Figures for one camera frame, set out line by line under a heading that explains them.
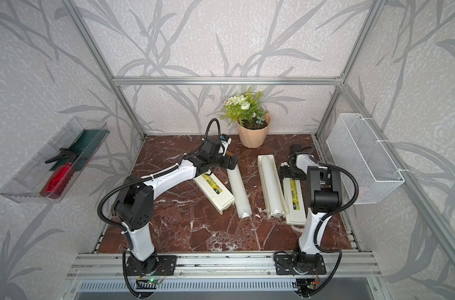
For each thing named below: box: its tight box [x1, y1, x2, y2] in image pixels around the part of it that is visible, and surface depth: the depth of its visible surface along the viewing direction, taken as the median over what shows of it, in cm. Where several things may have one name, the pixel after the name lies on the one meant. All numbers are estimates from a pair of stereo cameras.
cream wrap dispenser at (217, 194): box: [192, 171, 236, 215], surface depth 88 cm
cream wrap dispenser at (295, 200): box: [281, 161, 307, 226], surface depth 90 cm
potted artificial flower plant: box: [220, 86, 272, 149], surface depth 104 cm
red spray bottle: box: [40, 148, 80, 199], surface depth 61 cm
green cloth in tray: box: [49, 129, 110, 172], surface depth 70 cm
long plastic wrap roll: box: [226, 163, 253, 220], surface depth 90 cm
